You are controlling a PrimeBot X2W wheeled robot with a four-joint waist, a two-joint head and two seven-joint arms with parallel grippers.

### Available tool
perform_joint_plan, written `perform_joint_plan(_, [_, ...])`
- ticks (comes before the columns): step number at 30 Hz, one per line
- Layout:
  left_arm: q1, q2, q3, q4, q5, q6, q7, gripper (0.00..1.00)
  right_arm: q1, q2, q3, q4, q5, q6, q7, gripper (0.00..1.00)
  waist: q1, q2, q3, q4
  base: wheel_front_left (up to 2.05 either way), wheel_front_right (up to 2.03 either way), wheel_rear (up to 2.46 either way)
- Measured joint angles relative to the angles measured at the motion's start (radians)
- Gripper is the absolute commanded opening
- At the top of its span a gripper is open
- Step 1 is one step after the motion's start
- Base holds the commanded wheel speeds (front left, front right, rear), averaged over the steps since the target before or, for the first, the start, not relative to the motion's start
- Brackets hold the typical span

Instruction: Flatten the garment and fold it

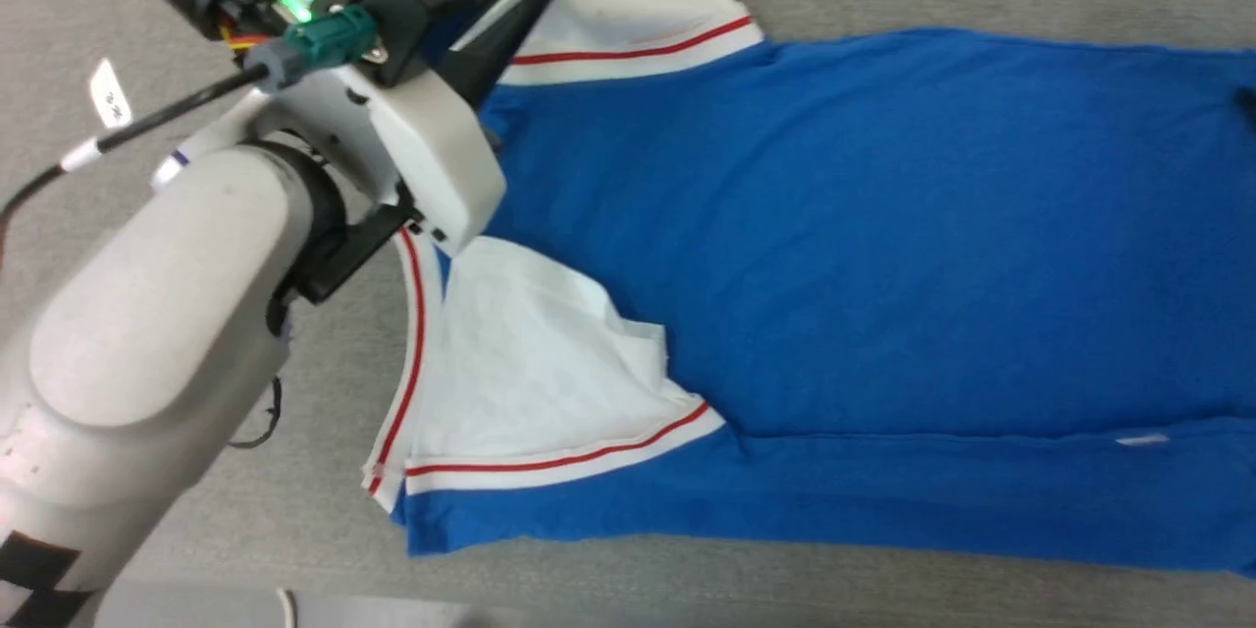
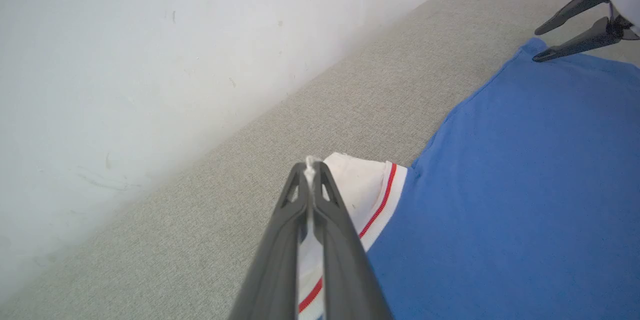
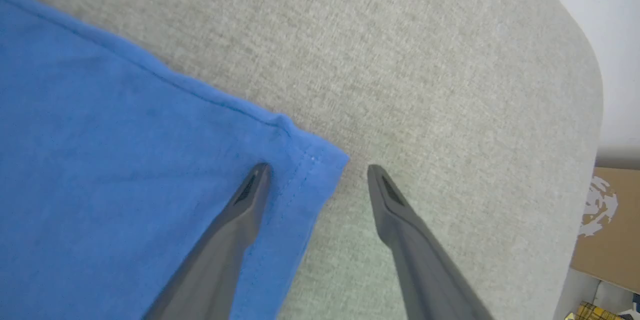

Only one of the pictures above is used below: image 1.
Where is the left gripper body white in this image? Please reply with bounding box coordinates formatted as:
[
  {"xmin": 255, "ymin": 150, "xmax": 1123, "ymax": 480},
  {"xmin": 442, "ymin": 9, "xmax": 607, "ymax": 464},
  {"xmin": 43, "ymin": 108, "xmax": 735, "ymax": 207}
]
[{"xmin": 257, "ymin": 67, "xmax": 508, "ymax": 258}]

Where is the blue and white jersey shirt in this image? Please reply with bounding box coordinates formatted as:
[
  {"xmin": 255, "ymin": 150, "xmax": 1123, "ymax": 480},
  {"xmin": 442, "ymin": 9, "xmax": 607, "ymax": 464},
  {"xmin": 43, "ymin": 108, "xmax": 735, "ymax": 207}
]
[{"xmin": 361, "ymin": 0, "xmax": 1256, "ymax": 578}]

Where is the black cable with white tag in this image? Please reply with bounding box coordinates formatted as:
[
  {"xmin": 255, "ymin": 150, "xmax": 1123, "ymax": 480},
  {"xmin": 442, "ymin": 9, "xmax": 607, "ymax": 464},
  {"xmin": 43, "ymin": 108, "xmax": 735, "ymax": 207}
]
[{"xmin": 0, "ymin": 57, "xmax": 290, "ymax": 222}]

